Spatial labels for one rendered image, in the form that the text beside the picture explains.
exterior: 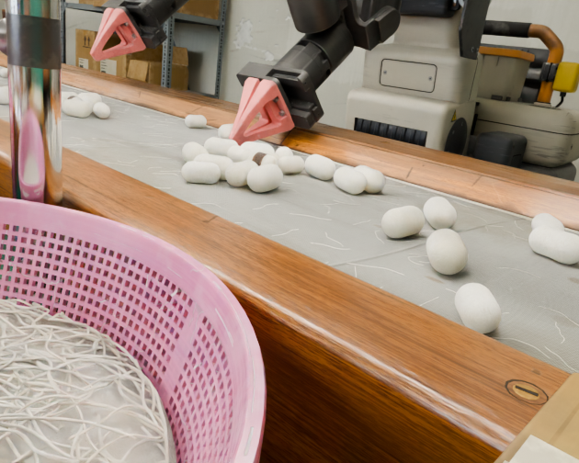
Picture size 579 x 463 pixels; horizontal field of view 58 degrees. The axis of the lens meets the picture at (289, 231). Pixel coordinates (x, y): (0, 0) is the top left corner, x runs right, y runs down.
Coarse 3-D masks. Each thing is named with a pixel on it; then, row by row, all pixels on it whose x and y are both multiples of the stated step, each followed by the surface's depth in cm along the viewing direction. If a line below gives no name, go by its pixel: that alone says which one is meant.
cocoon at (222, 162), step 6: (198, 156) 45; (204, 156) 45; (210, 156) 45; (216, 156) 45; (222, 156) 45; (204, 162) 45; (210, 162) 44; (216, 162) 44; (222, 162) 44; (228, 162) 45; (222, 168) 44; (222, 174) 45
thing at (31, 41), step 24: (24, 0) 23; (48, 0) 23; (0, 24) 25; (24, 24) 23; (48, 24) 24; (0, 48) 25; (24, 48) 24; (48, 48) 24; (24, 72) 24; (48, 72) 24; (24, 96) 24; (48, 96) 25; (24, 120) 25; (48, 120) 25; (24, 144) 25; (48, 144) 25; (24, 168) 25; (48, 168) 26; (24, 192) 26; (48, 192) 26; (24, 240) 26; (48, 264) 27
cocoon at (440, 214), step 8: (432, 200) 40; (440, 200) 40; (424, 208) 41; (432, 208) 39; (440, 208) 38; (448, 208) 38; (432, 216) 39; (440, 216) 38; (448, 216) 38; (456, 216) 39; (432, 224) 39; (440, 224) 39; (448, 224) 39
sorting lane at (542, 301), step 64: (64, 128) 60; (128, 128) 65; (192, 128) 72; (192, 192) 41; (256, 192) 43; (320, 192) 46; (384, 192) 49; (320, 256) 31; (384, 256) 32; (512, 256) 36; (512, 320) 26; (576, 320) 27
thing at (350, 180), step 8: (344, 168) 47; (336, 176) 47; (344, 176) 46; (352, 176) 46; (360, 176) 46; (336, 184) 48; (344, 184) 46; (352, 184) 46; (360, 184) 46; (352, 192) 46; (360, 192) 46
